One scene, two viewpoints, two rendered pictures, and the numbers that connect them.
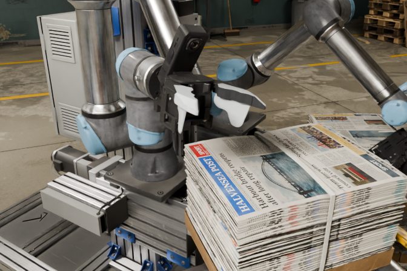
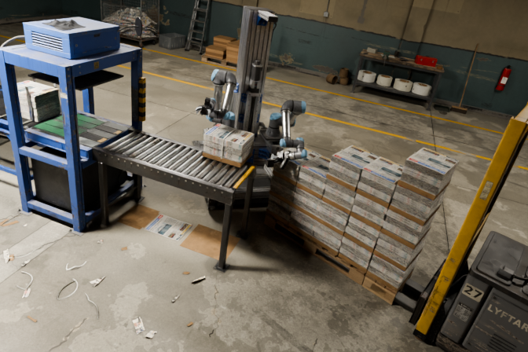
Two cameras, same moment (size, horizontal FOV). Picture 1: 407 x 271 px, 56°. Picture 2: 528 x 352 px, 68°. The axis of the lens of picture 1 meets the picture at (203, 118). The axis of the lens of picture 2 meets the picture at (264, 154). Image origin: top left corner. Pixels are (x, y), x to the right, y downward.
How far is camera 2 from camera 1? 304 cm
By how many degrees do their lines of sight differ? 33
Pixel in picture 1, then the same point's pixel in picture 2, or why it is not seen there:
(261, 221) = (207, 137)
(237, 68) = (273, 116)
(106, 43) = (218, 94)
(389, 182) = (236, 143)
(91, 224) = not seen: hidden behind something
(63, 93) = not seen: hidden behind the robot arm
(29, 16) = (308, 53)
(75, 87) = not seen: hidden behind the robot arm
